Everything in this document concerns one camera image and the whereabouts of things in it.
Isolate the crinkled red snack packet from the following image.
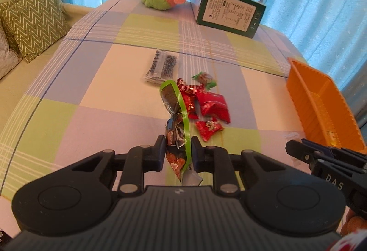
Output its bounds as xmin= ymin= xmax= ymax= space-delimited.
xmin=176 ymin=78 xmax=201 ymax=97
xmin=183 ymin=95 xmax=200 ymax=120

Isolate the green wrapped candy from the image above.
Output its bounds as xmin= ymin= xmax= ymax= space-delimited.
xmin=192 ymin=71 xmax=217 ymax=89

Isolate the small red snack packet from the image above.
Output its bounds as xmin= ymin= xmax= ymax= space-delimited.
xmin=195 ymin=121 xmax=224 ymax=143

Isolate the green-edged brown snack packet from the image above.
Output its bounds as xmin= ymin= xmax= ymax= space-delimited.
xmin=160 ymin=80 xmax=201 ymax=186

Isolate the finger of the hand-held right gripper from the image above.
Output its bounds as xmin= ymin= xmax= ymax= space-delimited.
xmin=286 ymin=139 xmax=319 ymax=167
xmin=301 ymin=139 xmax=349 ymax=158

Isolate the person's right hand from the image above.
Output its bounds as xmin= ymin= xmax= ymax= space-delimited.
xmin=341 ymin=209 xmax=367 ymax=238

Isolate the grey quilted cushion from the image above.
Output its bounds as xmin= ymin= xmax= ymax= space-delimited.
xmin=0 ymin=25 xmax=23 ymax=80

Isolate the green sofa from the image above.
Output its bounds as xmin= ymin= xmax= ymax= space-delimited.
xmin=0 ymin=0 xmax=89 ymax=131

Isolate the clear black-print packet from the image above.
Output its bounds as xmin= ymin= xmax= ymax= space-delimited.
xmin=142 ymin=49 xmax=178 ymax=86

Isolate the green zigzag cushion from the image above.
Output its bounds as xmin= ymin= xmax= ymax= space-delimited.
xmin=0 ymin=0 xmax=72 ymax=64

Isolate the checked tablecloth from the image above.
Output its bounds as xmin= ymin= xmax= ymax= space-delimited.
xmin=0 ymin=0 xmax=313 ymax=240

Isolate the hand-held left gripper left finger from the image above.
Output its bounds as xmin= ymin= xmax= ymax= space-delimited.
xmin=67 ymin=135 xmax=167 ymax=197

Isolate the orange plastic tray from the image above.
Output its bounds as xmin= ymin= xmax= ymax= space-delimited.
xmin=287 ymin=57 xmax=367 ymax=154

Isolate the red white patterned clothing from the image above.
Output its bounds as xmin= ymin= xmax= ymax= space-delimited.
xmin=327 ymin=232 xmax=367 ymax=251

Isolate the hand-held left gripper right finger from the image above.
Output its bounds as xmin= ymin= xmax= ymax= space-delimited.
xmin=191 ymin=136 xmax=289 ymax=197

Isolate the green cardboard box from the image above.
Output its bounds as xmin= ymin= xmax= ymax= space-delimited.
xmin=196 ymin=0 xmax=267 ymax=39

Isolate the large red snack packet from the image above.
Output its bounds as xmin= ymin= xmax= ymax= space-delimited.
xmin=196 ymin=91 xmax=231 ymax=125

